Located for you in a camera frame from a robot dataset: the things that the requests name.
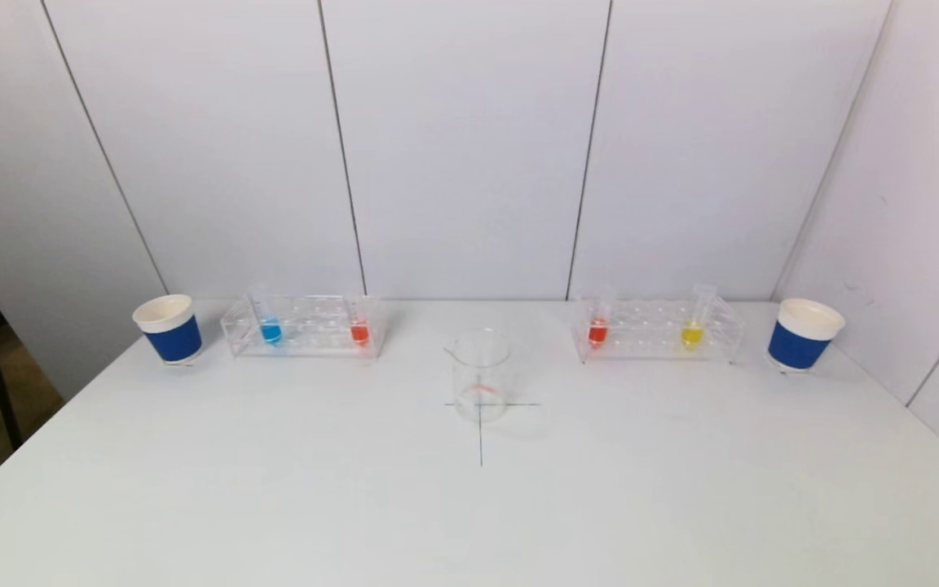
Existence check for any clear acrylic test tube rack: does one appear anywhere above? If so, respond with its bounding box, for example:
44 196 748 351
571 295 746 364
220 294 385 360

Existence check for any test tube with blue pigment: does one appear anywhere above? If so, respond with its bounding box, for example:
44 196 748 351
251 287 284 346

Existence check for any test tube with orange-red pigment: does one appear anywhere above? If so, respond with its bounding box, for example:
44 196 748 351
347 292 373 347

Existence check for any test tube with yellow pigment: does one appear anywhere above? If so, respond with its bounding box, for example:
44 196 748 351
680 283 717 351

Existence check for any clear glass beaker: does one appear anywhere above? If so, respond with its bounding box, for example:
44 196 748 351
444 328 512 424

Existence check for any red liquid test tube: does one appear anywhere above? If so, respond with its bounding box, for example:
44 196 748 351
588 287 617 350

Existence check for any blue and white paper cup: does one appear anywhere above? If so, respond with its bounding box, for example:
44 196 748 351
132 293 203 365
767 298 846 374

